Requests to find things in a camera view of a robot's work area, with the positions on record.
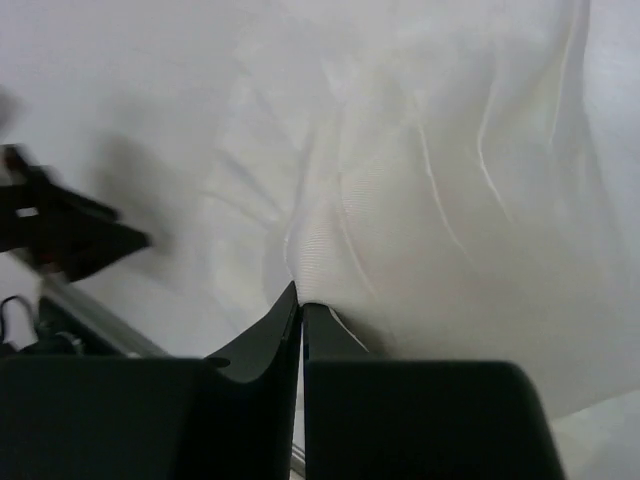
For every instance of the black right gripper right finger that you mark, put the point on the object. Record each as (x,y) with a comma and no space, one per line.
(369,417)

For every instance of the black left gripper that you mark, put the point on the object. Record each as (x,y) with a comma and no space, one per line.
(65,232)

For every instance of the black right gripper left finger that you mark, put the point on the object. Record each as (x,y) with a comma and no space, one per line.
(229,415)

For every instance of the white pleated skirt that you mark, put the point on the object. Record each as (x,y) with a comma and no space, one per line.
(454,180)

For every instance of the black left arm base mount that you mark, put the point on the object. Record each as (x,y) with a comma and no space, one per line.
(56,331)

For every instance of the aluminium front table rail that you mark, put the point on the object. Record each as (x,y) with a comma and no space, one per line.
(90,314)

